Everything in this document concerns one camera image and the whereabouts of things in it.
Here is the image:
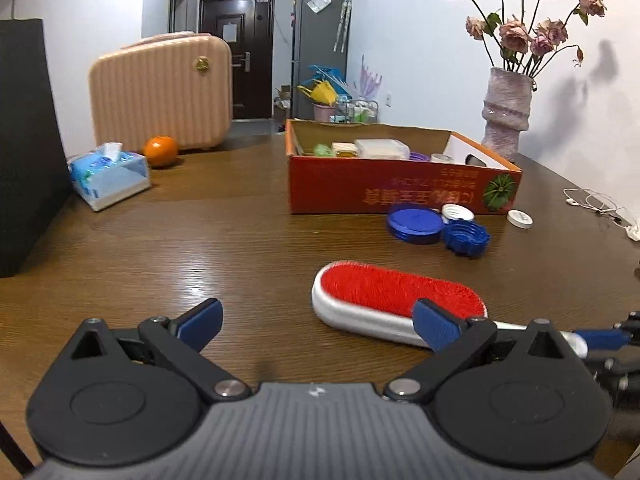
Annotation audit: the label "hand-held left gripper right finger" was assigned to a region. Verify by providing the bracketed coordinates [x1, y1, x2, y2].
[384, 298, 566, 403]

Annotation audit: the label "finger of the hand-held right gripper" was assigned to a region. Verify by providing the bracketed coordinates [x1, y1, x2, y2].
[587, 350, 640, 408]
[572, 310, 640, 356]

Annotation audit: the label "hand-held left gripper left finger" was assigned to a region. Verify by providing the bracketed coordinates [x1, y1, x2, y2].
[70, 298, 251, 403]

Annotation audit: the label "red lint brush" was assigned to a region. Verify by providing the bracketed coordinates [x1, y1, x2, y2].
[310, 260, 589, 359]

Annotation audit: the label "red cardboard box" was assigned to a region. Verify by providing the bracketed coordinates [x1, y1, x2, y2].
[285, 119, 524, 215]

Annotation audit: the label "white square plastic box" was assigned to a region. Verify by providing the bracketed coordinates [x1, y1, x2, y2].
[354, 138, 411, 161]

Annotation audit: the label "green liquid bottle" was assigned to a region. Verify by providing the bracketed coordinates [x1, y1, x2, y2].
[313, 142, 359, 158]

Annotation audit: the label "blue ribbed cap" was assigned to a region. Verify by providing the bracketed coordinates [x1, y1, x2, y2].
[443, 220, 491, 259]

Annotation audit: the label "blue round lid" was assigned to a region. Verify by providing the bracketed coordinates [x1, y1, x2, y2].
[387, 203, 444, 245]

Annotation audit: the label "white ribbed cap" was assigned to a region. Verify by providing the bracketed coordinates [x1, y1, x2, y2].
[441, 203, 475, 225]

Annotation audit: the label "small white flat cap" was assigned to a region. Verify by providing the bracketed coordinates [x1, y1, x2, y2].
[506, 208, 535, 230]

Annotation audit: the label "blue tissue box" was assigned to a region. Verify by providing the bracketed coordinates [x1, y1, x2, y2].
[67, 142, 152, 211]

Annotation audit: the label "orange fruit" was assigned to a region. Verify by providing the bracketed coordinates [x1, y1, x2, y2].
[143, 135, 179, 169]

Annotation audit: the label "pink textured vase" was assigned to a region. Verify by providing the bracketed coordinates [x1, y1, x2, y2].
[480, 67, 536, 164]

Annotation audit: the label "pink ribbed suitcase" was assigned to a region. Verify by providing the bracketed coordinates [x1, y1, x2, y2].
[88, 33, 234, 154]

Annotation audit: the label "rack with bottles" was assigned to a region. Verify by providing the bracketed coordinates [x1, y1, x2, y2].
[334, 94, 380, 125]

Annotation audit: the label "cardboard boxes on floor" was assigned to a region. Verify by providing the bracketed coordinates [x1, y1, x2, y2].
[273, 84, 294, 121]

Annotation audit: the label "dark brown entrance door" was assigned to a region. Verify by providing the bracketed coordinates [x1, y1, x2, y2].
[198, 0, 276, 120]

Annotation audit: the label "black paper bag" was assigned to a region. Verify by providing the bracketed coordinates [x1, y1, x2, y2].
[0, 0, 71, 279]

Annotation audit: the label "yellow watering can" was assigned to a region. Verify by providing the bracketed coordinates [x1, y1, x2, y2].
[297, 80, 339, 106]

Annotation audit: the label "blue open umbrella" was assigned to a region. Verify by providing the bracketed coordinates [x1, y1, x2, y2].
[307, 63, 349, 96]

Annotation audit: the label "grey refrigerator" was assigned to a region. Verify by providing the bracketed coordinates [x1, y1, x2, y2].
[291, 0, 354, 121]

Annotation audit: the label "dried pink roses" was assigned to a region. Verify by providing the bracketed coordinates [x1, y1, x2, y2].
[437, 0, 609, 79]

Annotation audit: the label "folded hanging umbrella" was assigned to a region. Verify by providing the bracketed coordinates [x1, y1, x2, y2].
[333, 0, 351, 54]

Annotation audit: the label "white wired earphones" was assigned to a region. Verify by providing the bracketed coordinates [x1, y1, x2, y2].
[563, 187, 640, 241]

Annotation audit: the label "black cable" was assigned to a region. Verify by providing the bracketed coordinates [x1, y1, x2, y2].
[0, 419, 37, 479]

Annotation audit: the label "purple wall sticker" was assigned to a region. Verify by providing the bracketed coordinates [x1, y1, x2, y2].
[358, 54, 384, 101]

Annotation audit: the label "grey side door frame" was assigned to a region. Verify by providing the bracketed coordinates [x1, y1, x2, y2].
[167, 0, 189, 36]

